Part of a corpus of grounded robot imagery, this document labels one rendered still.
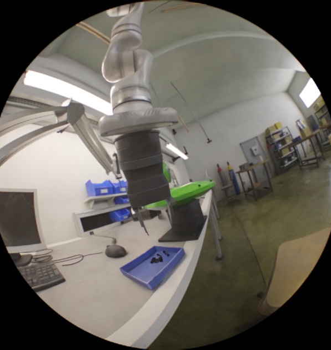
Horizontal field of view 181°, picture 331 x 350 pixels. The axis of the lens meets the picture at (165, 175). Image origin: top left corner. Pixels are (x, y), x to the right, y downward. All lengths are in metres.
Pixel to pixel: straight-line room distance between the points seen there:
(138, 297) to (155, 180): 0.21
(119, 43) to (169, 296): 0.45
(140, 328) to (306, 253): 0.59
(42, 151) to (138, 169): 1.14
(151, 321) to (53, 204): 1.01
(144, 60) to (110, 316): 0.40
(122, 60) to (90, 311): 0.42
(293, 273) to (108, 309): 0.55
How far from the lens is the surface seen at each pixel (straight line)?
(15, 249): 0.65
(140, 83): 0.19
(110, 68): 0.23
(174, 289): 0.21
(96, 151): 0.51
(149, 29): 3.25
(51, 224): 1.05
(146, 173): 0.16
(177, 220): 0.40
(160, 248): 0.32
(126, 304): 0.22
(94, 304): 0.25
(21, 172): 1.17
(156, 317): 0.18
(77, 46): 3.33
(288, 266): 0.58
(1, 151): 0.23
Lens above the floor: 1.07
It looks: 11 degrees up
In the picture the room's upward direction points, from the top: 18 degrees counter-clockwise
